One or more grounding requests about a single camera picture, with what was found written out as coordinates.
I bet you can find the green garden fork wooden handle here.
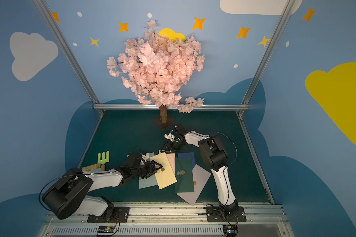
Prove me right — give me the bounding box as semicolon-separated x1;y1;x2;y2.
98;151;110;171

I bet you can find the light teal envelope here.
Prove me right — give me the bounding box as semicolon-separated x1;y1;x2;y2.
138;152;159;190

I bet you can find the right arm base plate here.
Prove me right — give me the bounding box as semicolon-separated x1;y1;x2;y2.
205;205;247;223

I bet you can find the dark blue envelope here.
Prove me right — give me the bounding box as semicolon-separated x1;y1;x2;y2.
178;152;196;168

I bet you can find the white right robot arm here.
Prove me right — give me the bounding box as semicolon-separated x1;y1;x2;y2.
162;124;239;217

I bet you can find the cream yellow envelope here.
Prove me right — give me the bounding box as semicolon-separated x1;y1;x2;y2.
150;153;177;190

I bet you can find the lavender envelope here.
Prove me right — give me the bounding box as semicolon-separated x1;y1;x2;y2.
177;165;211;205

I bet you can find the dark green envelope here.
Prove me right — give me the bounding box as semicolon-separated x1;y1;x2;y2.
175;158;194;193

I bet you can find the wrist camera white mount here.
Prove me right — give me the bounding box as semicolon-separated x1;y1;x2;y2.
142;152;155;162
164;132;175;142

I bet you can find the aluminium rail front frame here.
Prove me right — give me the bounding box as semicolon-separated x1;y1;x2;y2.
38;202;294;237

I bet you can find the pink blossom artificial tree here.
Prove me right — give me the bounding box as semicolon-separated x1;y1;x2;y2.
107;20;205;125

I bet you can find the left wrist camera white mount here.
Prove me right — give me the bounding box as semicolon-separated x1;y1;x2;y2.
142;152;155;162

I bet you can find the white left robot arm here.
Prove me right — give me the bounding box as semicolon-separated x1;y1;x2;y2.
38;153;164;223

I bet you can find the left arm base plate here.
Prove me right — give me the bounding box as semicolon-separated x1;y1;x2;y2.
87;206;130;223

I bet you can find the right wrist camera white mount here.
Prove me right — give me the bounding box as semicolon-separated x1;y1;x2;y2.
164;132;175;142

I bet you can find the pink envelope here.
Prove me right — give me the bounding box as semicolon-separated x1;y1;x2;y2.
166;153;176;174

